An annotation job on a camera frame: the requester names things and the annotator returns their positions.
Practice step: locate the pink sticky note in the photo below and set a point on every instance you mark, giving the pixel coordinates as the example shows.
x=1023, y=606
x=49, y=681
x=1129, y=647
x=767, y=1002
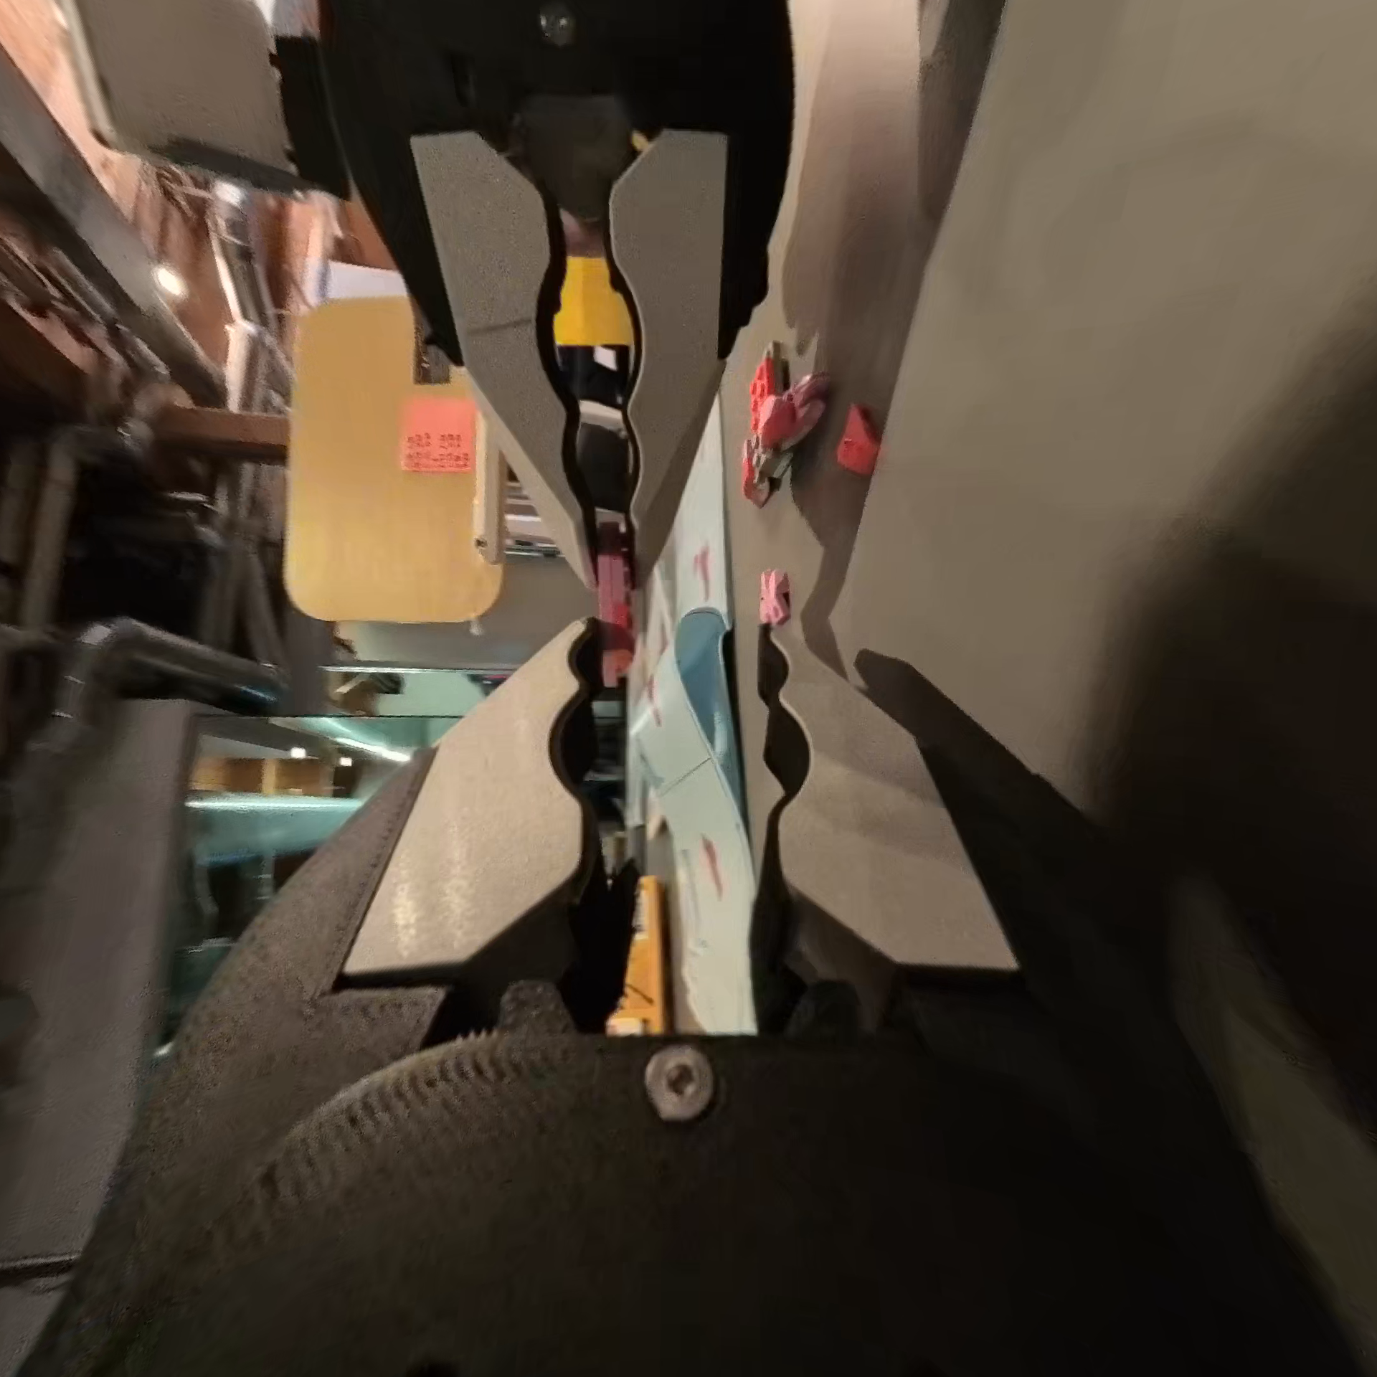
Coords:
x=438, y=437

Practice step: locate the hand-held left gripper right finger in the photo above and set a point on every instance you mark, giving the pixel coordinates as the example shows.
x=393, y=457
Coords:
x=882, y=861

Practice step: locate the orange toy brick box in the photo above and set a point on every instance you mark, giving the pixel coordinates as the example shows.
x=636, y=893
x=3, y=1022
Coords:
x=646, y=968

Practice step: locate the pink red grey brick model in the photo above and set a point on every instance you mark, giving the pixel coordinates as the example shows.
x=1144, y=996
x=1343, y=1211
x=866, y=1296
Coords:
x=780, y=430

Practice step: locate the small pink brick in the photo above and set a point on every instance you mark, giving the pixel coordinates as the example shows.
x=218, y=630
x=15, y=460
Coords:
x=777, y=598

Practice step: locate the wooden book stand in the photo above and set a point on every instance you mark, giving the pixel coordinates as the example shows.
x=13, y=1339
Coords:
x=354, y=517

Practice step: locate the red slope brick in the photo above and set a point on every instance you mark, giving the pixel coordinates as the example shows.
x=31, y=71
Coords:
x=857, y=442

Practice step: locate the yellow plastic bin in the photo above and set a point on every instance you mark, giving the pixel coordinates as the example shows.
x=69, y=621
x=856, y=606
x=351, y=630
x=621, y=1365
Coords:
x=592, y=302

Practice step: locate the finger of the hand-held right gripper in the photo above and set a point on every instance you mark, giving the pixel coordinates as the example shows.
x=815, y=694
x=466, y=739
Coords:
x=495, y=302
x=684, y=302

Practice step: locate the pink plate brick assembly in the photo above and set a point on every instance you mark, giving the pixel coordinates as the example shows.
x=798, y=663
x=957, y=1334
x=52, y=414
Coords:
x=615, y=602

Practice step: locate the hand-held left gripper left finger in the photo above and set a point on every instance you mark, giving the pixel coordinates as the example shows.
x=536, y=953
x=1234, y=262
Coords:
x=474, y=850

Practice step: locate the open instruction booklet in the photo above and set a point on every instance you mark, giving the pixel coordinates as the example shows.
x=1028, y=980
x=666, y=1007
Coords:
x=698, y=753

